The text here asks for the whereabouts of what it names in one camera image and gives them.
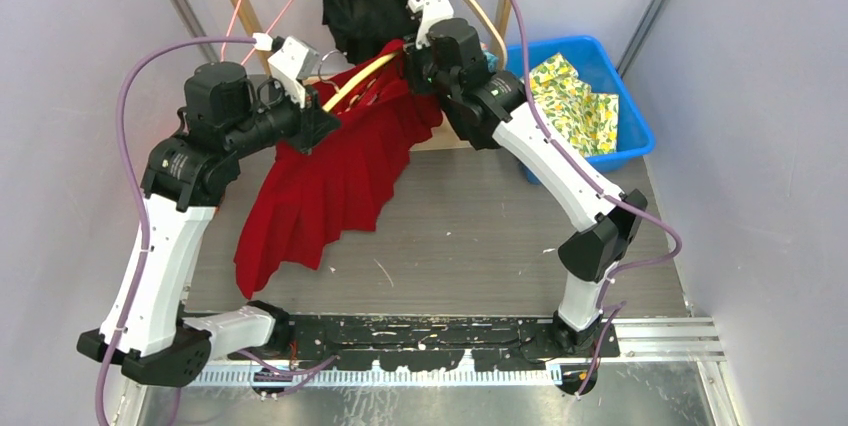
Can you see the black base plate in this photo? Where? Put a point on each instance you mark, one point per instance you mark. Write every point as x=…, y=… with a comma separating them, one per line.
x=431, y=343

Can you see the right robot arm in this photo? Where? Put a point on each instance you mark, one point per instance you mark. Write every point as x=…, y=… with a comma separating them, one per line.
x=492, y=109

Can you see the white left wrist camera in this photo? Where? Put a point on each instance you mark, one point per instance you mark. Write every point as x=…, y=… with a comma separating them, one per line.
x=291, y=61

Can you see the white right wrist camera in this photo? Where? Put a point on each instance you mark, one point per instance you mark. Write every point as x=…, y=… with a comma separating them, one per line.
x=428, y=13

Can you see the wooden clothes rack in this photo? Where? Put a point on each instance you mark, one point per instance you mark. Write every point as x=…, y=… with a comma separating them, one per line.
x=371, y=45

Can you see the cream plastic hanger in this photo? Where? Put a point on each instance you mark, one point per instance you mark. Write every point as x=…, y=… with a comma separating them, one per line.
x=363, y=74

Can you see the black skirt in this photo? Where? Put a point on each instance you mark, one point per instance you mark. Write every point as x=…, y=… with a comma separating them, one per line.
x=362, y=28

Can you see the blue floral skirt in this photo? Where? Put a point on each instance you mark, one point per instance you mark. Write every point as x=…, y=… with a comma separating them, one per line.
x=492, y=60

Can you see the aluminium rail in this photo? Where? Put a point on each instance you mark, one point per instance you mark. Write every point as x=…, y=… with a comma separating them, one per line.
x=191, y=361

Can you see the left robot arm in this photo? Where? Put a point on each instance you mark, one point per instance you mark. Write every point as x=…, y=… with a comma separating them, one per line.
x=225, y=118

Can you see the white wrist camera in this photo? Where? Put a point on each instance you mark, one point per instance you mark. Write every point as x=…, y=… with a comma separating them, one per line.
x=291, y=61
x=428, y=13

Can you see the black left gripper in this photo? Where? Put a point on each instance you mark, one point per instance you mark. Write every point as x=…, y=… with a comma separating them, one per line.
x=311, y=123

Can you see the lemon print skirt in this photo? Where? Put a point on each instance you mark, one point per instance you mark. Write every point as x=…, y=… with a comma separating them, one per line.
x=587, y=119

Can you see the blue plastic bin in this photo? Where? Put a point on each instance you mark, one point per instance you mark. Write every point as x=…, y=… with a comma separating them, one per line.
x=587, y=55

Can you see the red pleated skirt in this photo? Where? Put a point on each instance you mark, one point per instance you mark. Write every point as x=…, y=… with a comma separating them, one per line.
x=308, y=201

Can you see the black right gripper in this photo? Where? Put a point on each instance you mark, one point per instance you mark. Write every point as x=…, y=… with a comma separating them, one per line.
x=412, y=68

